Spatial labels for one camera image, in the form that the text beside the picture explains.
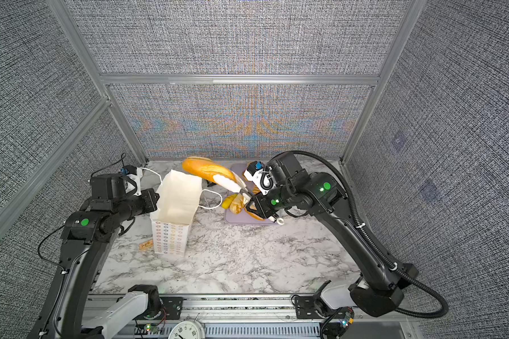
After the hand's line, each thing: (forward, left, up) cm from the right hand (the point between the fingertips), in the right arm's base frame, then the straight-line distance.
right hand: (252, 202), depth 63 cm
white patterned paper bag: (+13, +35, -26) cm, 46 cm away
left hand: (+5, +31, -3) cm, 31 cm away
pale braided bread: (+17, +8, -27) cm, 33 cm away
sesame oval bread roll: (+4, 0, -15) cm, 15 cm away
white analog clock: (-29, +20, -28) cm, 45 cm away
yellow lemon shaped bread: (+19, +12, -26) cm, 34 cm away
